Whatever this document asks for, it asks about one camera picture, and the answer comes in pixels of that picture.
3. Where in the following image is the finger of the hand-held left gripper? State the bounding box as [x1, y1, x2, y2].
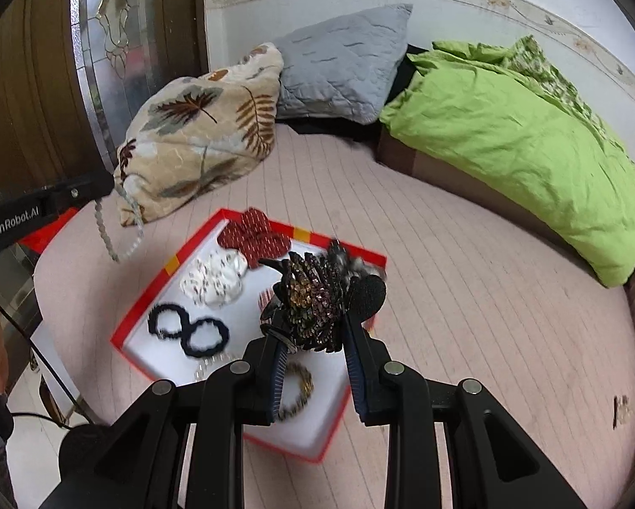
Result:
[47, 171, 115, 214]

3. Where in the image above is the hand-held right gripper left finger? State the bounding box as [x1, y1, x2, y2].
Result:
[39, 336, 287, 509]

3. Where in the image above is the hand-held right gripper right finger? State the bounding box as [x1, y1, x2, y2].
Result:
[343, 317, 589, 509]

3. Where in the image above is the gold beaded bracelet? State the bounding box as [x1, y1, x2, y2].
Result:
[278, 361, 314, 421]

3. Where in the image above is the pale blue bead bracelet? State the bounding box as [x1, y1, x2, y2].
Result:
[93, 183, 146, 263]

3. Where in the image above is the red shallow box tray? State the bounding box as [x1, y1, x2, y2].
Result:
[110, 208, 387, 463]

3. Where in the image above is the white pearl bracelet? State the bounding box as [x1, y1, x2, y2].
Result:
[193, 352, 241, 383]

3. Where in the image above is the black beaded hair claw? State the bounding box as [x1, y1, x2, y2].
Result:
[257, 246, 388, 353]

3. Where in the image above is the black hair tie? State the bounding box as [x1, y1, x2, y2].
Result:
[182, 316, 230, 358]
[148, 302, 191, 341]

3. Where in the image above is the dark sheer scrunchie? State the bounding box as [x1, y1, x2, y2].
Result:
[325, 238, 385, 282]

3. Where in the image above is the white black-dotted scrunchie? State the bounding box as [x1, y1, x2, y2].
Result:
[180, 250, 248, 308]

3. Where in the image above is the leaf print pillow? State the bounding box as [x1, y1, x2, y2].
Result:
[113, 42, 285, 224]

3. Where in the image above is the red polka dot scrunchie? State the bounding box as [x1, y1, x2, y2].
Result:
[216, 208, 293, 270]

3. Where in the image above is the wooden door with stained glass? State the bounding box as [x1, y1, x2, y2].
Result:
[0, 0, 207, 207]

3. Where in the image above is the lime green duvet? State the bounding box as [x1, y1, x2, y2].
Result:
[378, 39, 635, 288]

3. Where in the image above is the grey quilted pillow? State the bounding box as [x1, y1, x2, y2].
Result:
[272, 3, 414, 125]

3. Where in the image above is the green patterned cloth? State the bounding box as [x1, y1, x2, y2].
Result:
[500, 35, 631, 160]

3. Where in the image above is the black cable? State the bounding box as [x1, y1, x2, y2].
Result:
[0, 297, 93, 430]

